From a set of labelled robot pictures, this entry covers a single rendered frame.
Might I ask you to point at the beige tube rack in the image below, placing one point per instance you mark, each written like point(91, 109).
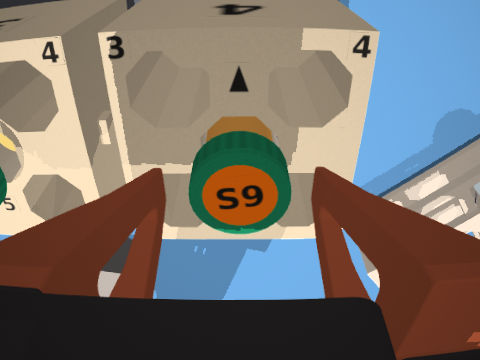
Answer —
point(420, 196)

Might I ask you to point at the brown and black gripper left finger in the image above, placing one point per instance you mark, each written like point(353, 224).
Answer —
point(65, 254)

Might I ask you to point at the grey button box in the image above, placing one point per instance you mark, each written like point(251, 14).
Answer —
point(110, 273)

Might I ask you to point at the blue bench mat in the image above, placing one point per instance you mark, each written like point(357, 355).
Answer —
point(424, 106)

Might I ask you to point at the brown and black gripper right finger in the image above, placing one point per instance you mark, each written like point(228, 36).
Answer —
point(429, 272)

